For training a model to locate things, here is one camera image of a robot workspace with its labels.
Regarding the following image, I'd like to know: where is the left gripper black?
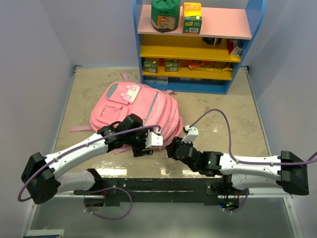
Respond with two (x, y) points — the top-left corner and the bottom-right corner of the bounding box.
(125, 126), (154, 157)

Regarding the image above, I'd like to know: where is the pink student backpack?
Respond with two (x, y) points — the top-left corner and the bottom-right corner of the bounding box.
(69, 73), (183, 147)

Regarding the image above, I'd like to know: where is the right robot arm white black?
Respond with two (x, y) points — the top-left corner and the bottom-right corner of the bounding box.
(166, 137), (309, 196)

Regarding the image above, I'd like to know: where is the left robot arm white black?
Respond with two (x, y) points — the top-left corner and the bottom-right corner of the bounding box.
(18, 114), (161, 204)

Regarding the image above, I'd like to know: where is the teal tissue pack stack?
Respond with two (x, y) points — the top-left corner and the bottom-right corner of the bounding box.
(144, 76), (168, 85)

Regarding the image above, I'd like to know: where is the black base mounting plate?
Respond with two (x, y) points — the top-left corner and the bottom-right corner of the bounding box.
(74, 178), (247, 206)

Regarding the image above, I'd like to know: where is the green box left lower shelf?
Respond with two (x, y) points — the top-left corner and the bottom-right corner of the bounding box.
(143, 59), (159, 73)

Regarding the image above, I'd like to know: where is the green box right lower shelf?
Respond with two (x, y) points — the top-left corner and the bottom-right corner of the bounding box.
(164, 59), (179, 72)

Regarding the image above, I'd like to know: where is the yellow snack packet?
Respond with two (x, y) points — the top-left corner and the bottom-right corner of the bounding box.
(195, 65), (233, 73)

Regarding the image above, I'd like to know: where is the orange snack packet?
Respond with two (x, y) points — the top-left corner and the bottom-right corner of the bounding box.
(185, 59), (210, 70)

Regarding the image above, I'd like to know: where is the blue kids shelf unit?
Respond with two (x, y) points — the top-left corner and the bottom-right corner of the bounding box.
(133, 0), (266, 94)

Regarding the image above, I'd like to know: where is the red white box on shelf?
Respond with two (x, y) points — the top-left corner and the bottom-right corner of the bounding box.
(226, 39), (243, 56)

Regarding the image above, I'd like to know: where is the black object middle shelf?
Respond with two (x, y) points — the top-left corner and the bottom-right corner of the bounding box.
(202, 37), (222, 46)

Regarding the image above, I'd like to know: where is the green cylindrical package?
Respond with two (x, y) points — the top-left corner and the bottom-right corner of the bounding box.
(151, 0), (180, 33)

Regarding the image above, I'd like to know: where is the yellow green box top shelf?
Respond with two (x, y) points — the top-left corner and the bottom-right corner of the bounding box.
(183, 2), (203, 35)

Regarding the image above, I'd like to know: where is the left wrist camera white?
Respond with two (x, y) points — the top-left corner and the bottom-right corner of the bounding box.
(145, 131), (163, 149)

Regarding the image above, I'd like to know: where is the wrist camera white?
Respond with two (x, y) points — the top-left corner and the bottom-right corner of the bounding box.
(145, 131), (163, 149)
(182, 125), (199, 143)

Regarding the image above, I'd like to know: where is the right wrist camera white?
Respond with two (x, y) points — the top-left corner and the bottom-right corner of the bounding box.
(182, 125), (199, 143)

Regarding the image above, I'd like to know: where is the aluminium frame rail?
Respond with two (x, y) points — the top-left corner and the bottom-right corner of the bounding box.
(31, 176), (293, 199)

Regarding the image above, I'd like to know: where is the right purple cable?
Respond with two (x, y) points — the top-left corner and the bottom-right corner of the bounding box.
(189, 109), (317, 166)

